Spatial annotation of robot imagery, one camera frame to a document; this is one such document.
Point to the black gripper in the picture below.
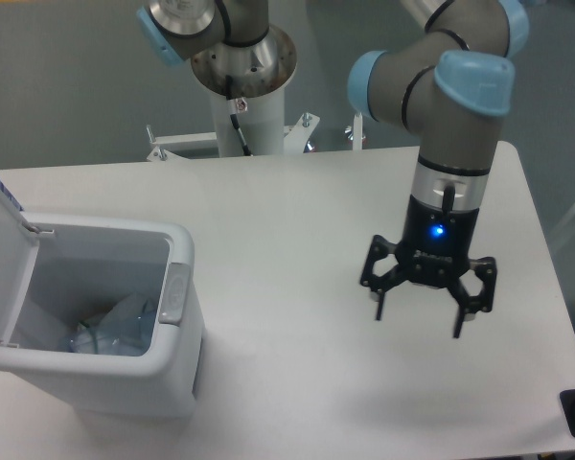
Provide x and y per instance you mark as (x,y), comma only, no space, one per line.
(436,239)

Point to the clear plastic water bottle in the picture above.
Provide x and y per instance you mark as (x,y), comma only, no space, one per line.
(126,330)

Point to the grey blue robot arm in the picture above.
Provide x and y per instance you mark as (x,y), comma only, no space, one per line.
(452,88)

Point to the white plastic trash can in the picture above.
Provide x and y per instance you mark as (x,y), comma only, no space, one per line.
(85,266)

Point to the white trash can lid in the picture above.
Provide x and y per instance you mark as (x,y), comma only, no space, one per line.
(18,251)

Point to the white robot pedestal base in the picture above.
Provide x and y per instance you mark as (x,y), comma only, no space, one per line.
(246,90)

